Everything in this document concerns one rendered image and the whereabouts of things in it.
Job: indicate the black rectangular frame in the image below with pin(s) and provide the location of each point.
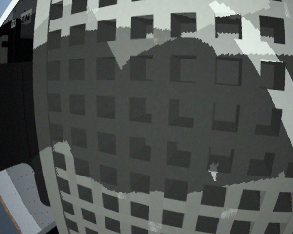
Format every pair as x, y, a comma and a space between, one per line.
20, 49

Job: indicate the grey metal base plate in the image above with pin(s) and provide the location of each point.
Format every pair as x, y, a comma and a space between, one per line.
18, 188

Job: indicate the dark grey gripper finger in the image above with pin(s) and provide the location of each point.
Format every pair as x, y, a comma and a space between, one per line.
18, 137

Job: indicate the white label with black lettering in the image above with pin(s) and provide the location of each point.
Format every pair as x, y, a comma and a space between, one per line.
26, 17

